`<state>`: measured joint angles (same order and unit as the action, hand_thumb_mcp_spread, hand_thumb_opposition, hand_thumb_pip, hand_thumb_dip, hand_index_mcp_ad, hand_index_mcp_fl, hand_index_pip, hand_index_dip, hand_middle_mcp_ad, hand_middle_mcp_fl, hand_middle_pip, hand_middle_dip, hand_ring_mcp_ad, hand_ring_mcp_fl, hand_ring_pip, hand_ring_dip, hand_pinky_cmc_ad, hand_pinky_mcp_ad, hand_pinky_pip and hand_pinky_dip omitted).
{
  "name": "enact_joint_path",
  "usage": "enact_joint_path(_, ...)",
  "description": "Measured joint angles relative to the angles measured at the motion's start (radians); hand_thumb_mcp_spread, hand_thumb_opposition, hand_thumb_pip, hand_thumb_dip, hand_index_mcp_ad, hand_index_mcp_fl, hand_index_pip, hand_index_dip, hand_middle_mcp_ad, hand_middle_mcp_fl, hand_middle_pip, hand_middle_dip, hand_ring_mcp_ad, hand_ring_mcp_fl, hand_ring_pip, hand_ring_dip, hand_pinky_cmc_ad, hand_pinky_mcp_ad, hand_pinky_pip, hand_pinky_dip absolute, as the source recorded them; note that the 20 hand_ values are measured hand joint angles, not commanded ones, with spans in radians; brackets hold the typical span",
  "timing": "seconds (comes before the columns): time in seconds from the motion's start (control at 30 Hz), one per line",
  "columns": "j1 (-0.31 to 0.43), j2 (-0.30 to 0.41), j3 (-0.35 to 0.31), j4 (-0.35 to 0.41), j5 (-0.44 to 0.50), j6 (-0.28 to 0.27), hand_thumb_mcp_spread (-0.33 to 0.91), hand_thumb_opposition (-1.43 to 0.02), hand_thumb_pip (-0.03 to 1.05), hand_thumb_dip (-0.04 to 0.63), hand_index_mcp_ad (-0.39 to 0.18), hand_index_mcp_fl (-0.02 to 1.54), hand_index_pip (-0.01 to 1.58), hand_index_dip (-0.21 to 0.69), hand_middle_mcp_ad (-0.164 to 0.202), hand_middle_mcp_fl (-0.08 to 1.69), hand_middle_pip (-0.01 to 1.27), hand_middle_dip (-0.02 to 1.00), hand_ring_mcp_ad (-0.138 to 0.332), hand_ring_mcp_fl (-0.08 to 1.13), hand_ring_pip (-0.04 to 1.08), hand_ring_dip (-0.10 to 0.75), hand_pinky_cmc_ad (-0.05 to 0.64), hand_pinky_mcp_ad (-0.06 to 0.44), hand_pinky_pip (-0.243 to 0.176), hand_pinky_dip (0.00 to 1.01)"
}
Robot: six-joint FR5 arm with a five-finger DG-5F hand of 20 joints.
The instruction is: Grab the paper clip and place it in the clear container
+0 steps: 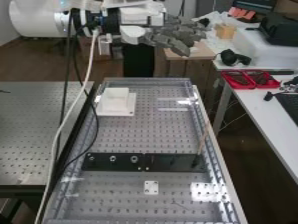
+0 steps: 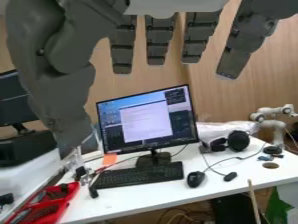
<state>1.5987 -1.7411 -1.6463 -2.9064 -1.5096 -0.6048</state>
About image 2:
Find computer monitor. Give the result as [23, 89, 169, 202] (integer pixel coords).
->
[0, 69, 40, 135]
[94, 83, 201, 168]

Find small white jointed device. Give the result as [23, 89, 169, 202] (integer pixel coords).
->
[247, 103, 298, 148]

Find black equipment case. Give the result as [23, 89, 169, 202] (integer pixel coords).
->
[0, 129, 60, 168]

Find black mouse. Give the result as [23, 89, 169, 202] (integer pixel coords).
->
[185, 170, 207, 189]

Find black keyboard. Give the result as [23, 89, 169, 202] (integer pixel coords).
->
[89, 161, 186, 191]

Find red tray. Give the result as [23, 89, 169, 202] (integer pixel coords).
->
[3, 181, 81, 224]

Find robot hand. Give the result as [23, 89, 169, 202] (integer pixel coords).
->
[4, 0, 298, 150]

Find black headphones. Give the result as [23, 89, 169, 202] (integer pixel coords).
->
[209, 129, 253, 154]

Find orange sticky note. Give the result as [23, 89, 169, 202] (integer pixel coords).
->
[101, 152, 118, 167]

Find white desk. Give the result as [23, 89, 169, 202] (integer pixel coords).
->
[0, 148, 68, 216]
[56, 134, 298, 224]

